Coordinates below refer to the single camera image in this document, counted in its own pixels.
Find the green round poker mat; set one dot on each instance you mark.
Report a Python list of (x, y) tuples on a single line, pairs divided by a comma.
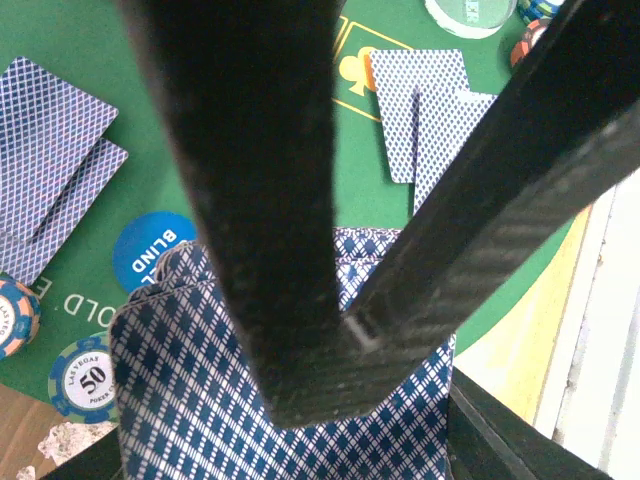
[(84, 43)]

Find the dealt cards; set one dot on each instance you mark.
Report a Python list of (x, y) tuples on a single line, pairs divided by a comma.
[(398, 76)]

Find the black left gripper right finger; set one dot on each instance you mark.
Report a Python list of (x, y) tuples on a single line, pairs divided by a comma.
[(486, 440)]

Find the teal chip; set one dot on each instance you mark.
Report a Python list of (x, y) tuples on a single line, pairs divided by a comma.
[(531, 10), (81, 382)]

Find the blue orange chip small blind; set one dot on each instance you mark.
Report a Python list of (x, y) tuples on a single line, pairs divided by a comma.
[(20, 316)]

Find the red chip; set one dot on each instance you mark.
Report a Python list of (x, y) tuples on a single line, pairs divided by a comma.
[(531, 35)]

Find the large white paper scrap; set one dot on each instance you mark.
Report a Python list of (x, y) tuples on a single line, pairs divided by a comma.
[(66, 440)]

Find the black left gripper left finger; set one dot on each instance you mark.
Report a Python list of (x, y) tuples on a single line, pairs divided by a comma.
[(100, 461)]

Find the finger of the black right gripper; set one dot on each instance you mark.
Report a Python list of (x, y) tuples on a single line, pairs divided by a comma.
[(244, 92), (562, 132)]

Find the blue small blind button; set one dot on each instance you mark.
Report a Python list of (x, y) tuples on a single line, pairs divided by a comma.
[(142, 242)]

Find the dealt card small blind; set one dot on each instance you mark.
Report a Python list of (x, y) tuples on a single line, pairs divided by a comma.
[(48, 127), (26, 261)]

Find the blue checkered card deck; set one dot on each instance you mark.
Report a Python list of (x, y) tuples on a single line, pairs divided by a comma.
[(314, 395)]

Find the clear acrylic dealer button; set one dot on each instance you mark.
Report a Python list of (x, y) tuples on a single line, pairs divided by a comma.
[(470, 19)]

